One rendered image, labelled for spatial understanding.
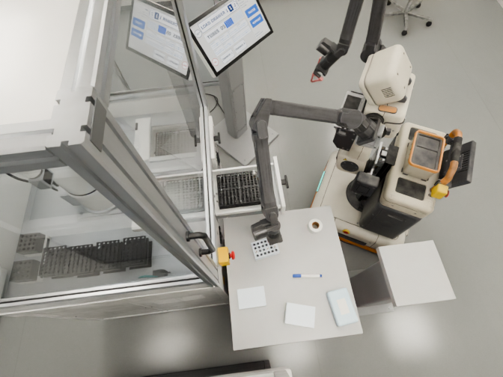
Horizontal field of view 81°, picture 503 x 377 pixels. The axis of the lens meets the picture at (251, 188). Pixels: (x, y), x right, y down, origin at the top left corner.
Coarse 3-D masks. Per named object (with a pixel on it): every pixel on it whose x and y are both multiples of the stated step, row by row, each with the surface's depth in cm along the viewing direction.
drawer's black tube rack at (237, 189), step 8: (216, 176) 152; (224, 176) 152; (232, 176) 152; (240, 176) 156; (248, 176) 152; (256, 176) 151; (224, 184) 150; (232, 184) 153; (240, 184) 150; (248, 184) 150; (256, 184) 153; (224, 192) 148; (232, 192) 148; (240, 192) 148; (248, 192) 147; (256, 192) 151; (224, 200) 146; (232, 200) 149; (240, 200) 146; (248, 200) 146; (256, 200) 145; (224, 208) 148
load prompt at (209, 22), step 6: (234, 0) 172; (228, 6) 171; (234, 6) 172; (216, 12) 167; (222, 12) 169; (228, 12) 171; (210, 18) 166; (216, 18) 168; (222, 18) 170; (198, 24) 163; (204, 24) 165; (210, 24) 167; (204, 30) 166
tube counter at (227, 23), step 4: (240, 12) 175; (232, 16) 173; (236, 16) 174; (240, 16) 176; (228, 20) 172; (232, 20) 173; (236, 20) 175; (220, 24) 170; (224, 24) 171; (228, 24) 172; (232, 24) 174; (220, 28) 170; (224, 28) 171
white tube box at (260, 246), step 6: (264, 240) 147; (252, 246) 146; (258, 246) 147; (264, 246) 146; (270, 246) 146; (276, 246) 145; (258, 252) 144; (264, 252) 145; (270, 252) 144; (276, 252) 144; (258, 258) 143
